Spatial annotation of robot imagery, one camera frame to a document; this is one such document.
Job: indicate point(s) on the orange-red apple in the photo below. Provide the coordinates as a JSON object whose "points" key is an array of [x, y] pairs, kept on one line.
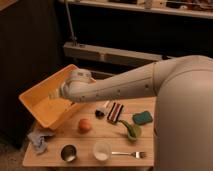
{"points": [[84, 125]]}

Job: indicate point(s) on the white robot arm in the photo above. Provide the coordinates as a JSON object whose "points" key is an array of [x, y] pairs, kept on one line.
{"points": [[183, 118]]}

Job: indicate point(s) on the striped brown white block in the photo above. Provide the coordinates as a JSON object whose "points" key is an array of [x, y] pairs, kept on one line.
{"points": [[114, 113]]}

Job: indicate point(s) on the teal green sponge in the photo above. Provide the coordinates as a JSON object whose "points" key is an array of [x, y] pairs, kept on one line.
{"points": [[142, 118]]}

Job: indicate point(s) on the grey vertical pole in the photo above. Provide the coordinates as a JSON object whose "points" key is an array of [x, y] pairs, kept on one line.
{"points": [[73, 37]]}

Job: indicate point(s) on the clear plastic cup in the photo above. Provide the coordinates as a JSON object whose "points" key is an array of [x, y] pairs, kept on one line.
{"points": [[101, 151]]}

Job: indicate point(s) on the yellow plastic bin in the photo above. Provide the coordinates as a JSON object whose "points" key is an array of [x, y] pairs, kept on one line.
{"points": [[50, 113]]}

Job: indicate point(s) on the silver metal fork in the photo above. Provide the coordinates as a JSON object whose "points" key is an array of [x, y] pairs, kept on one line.
{"points": [[137, 155]]}

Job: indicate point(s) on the small metal cup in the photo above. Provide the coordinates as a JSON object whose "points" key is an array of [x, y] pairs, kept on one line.
{"points": [[69, 153]]}

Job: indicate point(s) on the grey-blue crumpled cloth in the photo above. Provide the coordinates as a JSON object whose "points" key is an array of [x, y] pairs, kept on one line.
{"points": [[37, 138]]}

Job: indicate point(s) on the grey metal rail fixture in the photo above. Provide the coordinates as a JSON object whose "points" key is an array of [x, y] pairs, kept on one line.
{"points": [[111, 55]]}

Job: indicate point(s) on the white wall shelf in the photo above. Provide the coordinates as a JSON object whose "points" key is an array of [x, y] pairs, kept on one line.
{"points": [[140, 8]]}

